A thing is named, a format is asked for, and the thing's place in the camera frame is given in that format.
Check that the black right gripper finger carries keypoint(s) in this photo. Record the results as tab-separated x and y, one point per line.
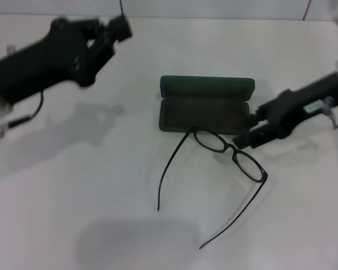
256	119
250	139

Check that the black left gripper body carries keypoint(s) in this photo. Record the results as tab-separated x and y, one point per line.
45	59

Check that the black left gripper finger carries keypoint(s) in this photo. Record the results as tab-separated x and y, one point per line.
121	26
102	52

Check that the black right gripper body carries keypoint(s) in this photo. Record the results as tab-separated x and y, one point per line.
298	104

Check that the black thin-frame glasses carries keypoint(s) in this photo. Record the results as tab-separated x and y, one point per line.
233	149

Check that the green glasses case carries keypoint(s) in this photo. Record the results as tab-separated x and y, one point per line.
202	112

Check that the silver cylindrical wrist connector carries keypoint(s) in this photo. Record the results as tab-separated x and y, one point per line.
10	49

